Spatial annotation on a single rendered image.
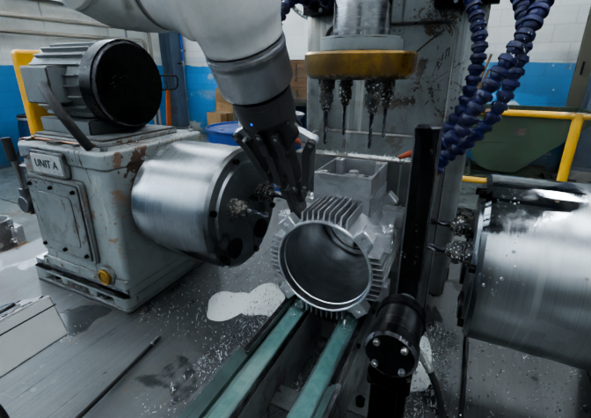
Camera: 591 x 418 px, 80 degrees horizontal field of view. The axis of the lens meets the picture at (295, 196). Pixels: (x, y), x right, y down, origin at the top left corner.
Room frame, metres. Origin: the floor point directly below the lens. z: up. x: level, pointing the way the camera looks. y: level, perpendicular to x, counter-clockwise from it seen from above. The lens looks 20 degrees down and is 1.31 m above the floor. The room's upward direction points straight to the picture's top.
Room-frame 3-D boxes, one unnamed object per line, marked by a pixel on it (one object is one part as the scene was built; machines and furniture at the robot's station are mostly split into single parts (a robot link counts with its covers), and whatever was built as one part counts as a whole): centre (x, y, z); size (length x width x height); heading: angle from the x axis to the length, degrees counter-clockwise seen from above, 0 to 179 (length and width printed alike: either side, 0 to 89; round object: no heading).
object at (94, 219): (0.84, 0.45, 0.99); 0.35 x 0.31 x 0.37; 64
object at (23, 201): (0.81, 0.62, 1.07); 0.08 x 0.07 x 0.20; 154
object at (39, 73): (0.83, 0.50, 1.16); 0.33 x 0.26 x 0.42; 64
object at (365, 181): (0.61, -0.10, 1.11); 0.12 x 0.11 x 0.07; 154
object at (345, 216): (0.58, -0.08, 1.02); 0.20 x 0.19 x 0.19; 154
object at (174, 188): (0.74, 0.23, 1.04); 0.37 x 0.25 x 0.25; 64
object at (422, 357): (0.49, -0.23, 0.92); 0.45 x 0.13 x 0.24; 154
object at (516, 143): (4.29, -2.76, 0.43); 1.20 x 0.94 x 0.85; 65
